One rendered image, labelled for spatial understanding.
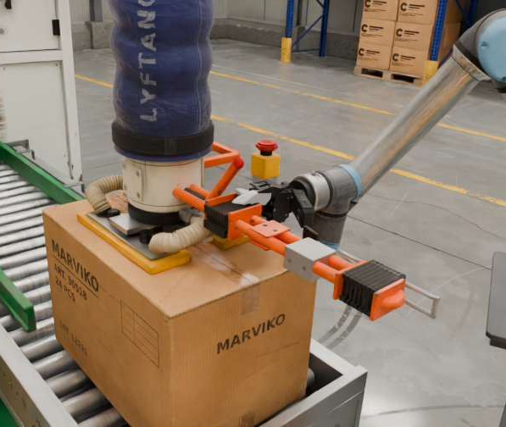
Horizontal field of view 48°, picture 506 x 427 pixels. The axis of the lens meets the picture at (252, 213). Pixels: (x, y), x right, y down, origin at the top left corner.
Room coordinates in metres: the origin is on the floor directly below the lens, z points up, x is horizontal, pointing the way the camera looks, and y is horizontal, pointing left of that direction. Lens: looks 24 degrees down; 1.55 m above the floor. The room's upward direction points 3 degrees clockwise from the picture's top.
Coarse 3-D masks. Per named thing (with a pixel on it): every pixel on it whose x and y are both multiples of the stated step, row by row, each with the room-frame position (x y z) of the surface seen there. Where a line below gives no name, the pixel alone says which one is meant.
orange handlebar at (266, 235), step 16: (208, 160) 1.37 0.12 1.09; (224, 160) 1.41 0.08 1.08; (176, 192) 1.15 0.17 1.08; (208, 192) 1.15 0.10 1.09; (240, 224) 1.00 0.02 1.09; (256, 224) 1.02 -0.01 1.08; (272, 224) 1.00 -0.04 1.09; (256, 240) 0.96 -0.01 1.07; (272, 240) 0.94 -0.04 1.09; (288, 240) 0.96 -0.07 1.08; (336, 256) 0.89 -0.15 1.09; (320, 272) 0.84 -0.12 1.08; (384, 304) 0.75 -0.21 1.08; (400, 304) 0.76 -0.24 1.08
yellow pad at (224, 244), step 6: (210, 234) 1.19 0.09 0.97; (216, 240) 1.17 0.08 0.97; (222, 240) 1.17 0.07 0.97; (234, 240) 1.17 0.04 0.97; (240, 240) 1.18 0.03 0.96; (246, 240) 1.20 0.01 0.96; (216, 246) 1.17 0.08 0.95; (222, 246) 1.15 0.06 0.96; (228, 246) 1.16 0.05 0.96; (234, 246) 1.17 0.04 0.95
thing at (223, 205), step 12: (204, 204) 1.05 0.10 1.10; (216, 204) 1.07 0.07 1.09; (228, 204) 1.08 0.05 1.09; (204, 216) 1.06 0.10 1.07; (216, 216) 1.02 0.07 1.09; (228, 216) 1.02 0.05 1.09; (240, 216) 1.02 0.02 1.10; (252, 216) 1.04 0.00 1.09; (216, 228) 1.02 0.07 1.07; (228, 228) 1.01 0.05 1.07; (228, 240) 1.01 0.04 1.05
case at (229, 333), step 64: (64, 256) 1.23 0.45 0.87; (192, 256) 1.12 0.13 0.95; (256, 256) 1.13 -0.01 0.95; (64, 320) 1.26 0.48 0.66; (128, 320) 1.00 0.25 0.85; (192, 320) 0.91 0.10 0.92; (256, 320) 1.02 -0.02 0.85; (128, 384) 1.01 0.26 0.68; (192, 384) 0.91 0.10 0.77; (256, 384) 1.03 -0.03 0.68
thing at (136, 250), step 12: (84, 216) 1.25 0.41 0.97; (96, 216) 1.25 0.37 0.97; (108, 216) 1.22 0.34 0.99; (96, 228) 1.20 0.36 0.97; (108, 228) 1.18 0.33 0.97; (108, 240) 1.15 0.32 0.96; (120, 240) 1.14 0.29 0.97; (132, 240) 1.13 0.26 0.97; (144, 240) 1.11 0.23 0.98; (132, 252) 1.08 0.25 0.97; (144, 252) 1.08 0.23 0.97; (180, 252) 1.09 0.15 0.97; (144, 264) 1.04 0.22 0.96; (156, 264) 1.04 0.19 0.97; (168, 264) 1.05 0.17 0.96; (180, 264) 1.07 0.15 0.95
